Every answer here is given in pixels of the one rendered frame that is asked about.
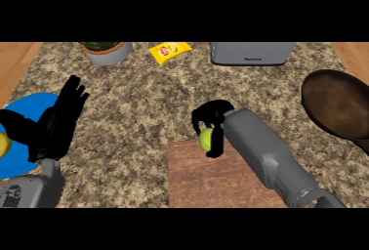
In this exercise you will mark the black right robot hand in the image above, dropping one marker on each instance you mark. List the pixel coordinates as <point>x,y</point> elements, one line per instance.
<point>214,114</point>

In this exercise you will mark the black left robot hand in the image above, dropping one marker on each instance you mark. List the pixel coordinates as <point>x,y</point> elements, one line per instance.
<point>59,123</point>

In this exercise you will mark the green pear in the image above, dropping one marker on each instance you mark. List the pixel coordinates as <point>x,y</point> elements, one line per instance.
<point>205,139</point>

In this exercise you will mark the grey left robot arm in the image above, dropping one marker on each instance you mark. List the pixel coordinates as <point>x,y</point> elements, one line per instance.
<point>32,185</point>

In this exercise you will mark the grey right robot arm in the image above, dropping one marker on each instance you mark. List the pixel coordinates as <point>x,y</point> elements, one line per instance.
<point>273,156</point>

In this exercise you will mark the brown wooden cutting board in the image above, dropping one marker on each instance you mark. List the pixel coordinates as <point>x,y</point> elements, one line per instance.
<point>215,182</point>

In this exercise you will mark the blue plate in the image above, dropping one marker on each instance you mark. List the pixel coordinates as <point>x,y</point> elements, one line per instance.
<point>23,130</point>

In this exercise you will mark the yellow fruit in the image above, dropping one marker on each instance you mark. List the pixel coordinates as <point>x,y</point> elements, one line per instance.
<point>3,145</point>

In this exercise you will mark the yellow chip bag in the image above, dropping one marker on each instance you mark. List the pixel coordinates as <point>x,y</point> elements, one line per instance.
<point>168,51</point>

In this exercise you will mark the grey plant pot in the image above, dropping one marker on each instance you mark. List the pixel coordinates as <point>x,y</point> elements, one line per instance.
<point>106,52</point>

